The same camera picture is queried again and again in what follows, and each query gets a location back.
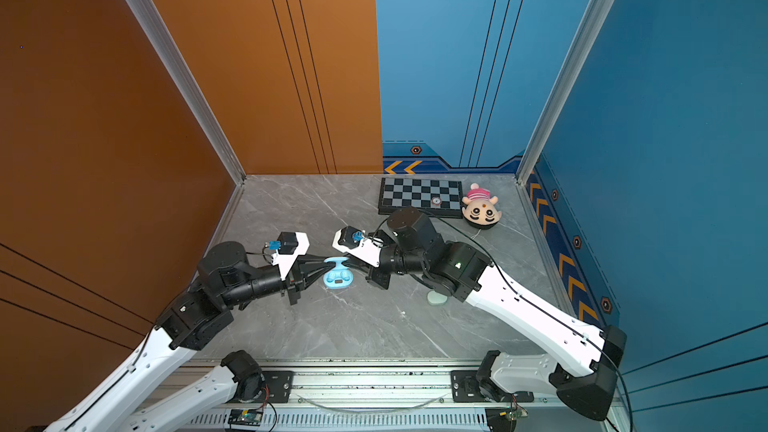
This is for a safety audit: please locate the blue earbud charging case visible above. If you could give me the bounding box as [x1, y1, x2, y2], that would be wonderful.
[323, 257, 354, 290]

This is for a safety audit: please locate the green earbud charging case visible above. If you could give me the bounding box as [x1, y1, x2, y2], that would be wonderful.
[426, 290, 448, 306]

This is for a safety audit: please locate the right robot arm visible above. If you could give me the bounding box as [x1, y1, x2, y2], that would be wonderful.
[333, 208, 626, 421]

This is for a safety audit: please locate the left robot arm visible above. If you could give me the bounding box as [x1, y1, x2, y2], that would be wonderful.
[47, 233, 334, 431]

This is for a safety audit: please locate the black grey checkerboard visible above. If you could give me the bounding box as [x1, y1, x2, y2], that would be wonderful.
[377, 176, 464, 219]

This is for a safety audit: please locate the pink plush doll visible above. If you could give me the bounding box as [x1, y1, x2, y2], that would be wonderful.
[461, 183, 502, 230]

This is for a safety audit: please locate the left green circuit board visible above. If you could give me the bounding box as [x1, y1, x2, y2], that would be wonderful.
[227, 409, 264, 427]

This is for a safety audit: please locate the green circuit board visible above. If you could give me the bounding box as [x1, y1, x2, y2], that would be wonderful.
[499, 404, 529, 422]
[227, 409, 264, 427]

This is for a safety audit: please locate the right green circuit board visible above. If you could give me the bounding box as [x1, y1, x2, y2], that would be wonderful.
[499, 404, 529, 422]

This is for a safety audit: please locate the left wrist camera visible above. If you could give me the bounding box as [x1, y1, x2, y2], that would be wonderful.
[262, 232, 310, 279]

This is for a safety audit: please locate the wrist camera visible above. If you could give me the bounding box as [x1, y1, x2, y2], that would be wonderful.
[332, 226, 384, 267]
[262, 232, 310, 279]

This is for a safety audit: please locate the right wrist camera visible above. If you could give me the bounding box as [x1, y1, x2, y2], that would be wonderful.
[332, 226, 384, 267]

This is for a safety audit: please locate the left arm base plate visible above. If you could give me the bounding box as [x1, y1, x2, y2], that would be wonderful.
[235, 370, 294, 404]

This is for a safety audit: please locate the white cable on rail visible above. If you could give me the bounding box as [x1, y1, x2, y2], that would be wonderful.
[296, 395, 445, 414]

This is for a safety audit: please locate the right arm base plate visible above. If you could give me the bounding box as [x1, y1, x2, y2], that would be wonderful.
[449, 370, 535, 403]

